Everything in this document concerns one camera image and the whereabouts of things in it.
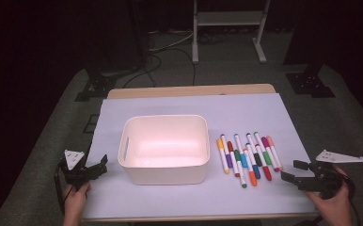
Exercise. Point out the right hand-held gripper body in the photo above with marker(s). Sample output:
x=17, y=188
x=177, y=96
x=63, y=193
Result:
x=327, y=182

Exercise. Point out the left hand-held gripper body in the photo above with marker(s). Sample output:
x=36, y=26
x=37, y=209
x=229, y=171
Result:
x=76, y=175

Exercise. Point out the red cap marker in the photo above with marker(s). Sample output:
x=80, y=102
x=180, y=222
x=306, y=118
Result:
x=230, y=147
x=267, y=174

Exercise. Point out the green cap marker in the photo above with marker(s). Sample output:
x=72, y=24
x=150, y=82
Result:
x=266, y=157
x=237, y=155

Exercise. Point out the dark blue cap marker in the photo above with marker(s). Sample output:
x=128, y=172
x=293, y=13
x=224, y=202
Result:
x=256, y=172

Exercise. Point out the orange cap marker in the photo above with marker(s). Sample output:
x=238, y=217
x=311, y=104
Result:
x=253, y=181

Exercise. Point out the peach cap marker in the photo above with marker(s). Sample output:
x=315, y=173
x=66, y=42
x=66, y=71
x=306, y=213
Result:
x=270, y=140

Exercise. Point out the black cap marker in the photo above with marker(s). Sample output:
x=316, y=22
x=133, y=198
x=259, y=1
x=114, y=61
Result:
x=258, y=159

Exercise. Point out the magenta cap marker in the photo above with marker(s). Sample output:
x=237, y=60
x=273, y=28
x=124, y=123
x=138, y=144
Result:
x=265, y=142

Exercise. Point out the white plastic bin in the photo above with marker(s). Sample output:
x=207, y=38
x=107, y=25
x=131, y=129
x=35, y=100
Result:
x=164, y=175

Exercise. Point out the purple cap marker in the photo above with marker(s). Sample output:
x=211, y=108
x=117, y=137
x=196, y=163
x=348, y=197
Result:
x=228, y=160

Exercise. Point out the yellow cap marker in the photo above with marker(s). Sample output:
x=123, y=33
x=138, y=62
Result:
x=223, y=158

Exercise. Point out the person's left hand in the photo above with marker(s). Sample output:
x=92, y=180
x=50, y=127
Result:
x=74, y=201

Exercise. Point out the person's right hand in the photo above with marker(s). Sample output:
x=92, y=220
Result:
x=336, y=210

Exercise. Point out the pale lavender table mat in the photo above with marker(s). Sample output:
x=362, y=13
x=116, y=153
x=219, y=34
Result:
x=123, y=105

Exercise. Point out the black stand base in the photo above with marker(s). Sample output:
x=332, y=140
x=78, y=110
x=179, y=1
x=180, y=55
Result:
x=96, y=84
x=309, y=84

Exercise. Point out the white metal stand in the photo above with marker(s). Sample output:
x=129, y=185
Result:
x=195, y=47

